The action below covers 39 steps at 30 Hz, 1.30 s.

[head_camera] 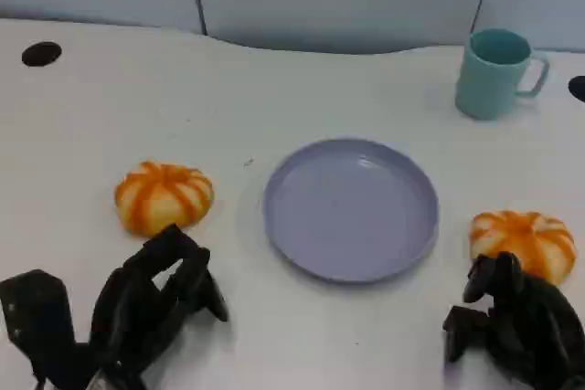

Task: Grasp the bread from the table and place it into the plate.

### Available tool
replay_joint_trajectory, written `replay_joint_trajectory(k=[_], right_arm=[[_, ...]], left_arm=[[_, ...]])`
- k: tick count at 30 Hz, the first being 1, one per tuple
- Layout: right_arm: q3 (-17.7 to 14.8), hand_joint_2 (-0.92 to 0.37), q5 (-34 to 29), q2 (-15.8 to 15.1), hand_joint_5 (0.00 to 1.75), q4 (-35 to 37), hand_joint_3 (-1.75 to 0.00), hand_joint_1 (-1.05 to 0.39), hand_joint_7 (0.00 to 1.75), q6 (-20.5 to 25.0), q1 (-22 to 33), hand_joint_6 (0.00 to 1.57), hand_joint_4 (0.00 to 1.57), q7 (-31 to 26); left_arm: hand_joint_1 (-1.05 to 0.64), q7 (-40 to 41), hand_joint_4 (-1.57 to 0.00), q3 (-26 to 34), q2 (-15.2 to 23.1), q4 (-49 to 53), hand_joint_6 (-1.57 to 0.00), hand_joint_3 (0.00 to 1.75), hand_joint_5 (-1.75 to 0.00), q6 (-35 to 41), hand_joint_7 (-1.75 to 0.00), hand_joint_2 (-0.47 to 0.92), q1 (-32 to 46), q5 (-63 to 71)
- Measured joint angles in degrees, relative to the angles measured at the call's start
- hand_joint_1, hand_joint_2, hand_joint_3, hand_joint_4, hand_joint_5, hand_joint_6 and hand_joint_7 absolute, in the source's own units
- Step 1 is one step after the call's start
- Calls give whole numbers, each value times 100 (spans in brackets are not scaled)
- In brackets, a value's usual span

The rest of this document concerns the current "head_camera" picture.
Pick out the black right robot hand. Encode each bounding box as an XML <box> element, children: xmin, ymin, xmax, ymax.
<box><xmin>441</xmin><ymin>250</ymin><xmax>585</xmax><ymax>387</ymax></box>

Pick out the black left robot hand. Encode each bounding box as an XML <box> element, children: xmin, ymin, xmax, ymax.
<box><xmin>88</xmin><ymin>223</ymin><xmax>229</xmax><ymax>390</ymax></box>

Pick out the orange and white bread roll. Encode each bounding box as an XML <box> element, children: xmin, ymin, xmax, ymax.
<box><xmin>469</xmin><ymin>209</ymin><xmax>578</xmax><ymax>286</ymax></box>
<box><xmin>113</xmin><ymin>161</ymin><xmax>215</xmax><ymax>237</ymax></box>

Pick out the lilac plate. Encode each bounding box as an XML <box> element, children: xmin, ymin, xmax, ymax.
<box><xmin>262</xmin><ymin>137</ymin><xmax>441</xmax><ymax>285</ymax></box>

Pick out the black round table hole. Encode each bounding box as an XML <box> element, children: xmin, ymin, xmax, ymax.
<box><xmin>20</xmin><ymin>40</ymin><xmax>63</xmax><ymax>68</ymax></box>
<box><xmin>568</xmin><ymin>75</ymin><xmax>585</xmax><ymax>102</ymax></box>

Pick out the pale green mug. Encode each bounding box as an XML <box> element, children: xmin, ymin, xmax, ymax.
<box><xmin>454</xmin><ymin>27</ymin><xmax>551</xmax><ymax>121</ymax></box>

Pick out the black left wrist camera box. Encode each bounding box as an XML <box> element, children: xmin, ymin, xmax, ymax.
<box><xmin>0</xmin><ymin>269</ymin><xmax>92</xmax><ymax>387</ymax></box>

